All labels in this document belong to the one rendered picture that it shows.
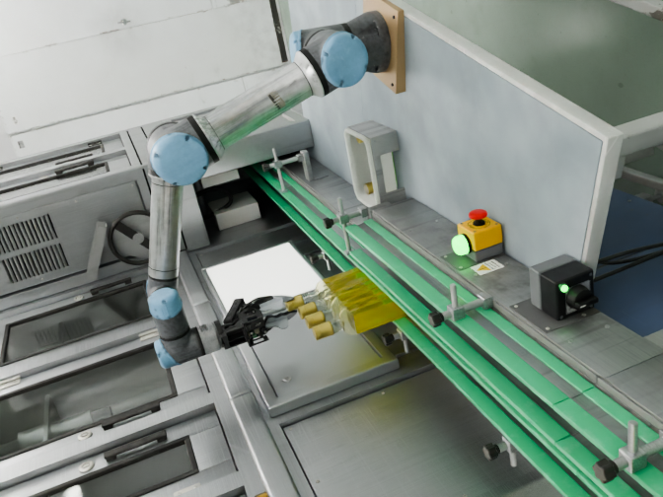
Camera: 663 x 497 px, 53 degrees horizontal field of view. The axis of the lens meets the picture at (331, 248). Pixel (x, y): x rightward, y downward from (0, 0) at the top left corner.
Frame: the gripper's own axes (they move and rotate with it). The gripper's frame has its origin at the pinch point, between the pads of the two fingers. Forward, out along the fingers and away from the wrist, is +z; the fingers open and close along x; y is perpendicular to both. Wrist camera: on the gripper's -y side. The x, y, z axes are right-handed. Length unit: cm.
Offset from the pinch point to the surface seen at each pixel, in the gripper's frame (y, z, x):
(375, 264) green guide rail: 6.5, 23.0, 6.4
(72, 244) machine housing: -94, -54, 0
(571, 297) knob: 67, 36, 22
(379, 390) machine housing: 25.7, 11.5, -16.0
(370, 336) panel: 9.6, 17.0, -11.8
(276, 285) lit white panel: -36.4, 4.3, -12.9
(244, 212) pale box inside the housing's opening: -104, 11, -12
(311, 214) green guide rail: -44.4, 22.5, 3.4
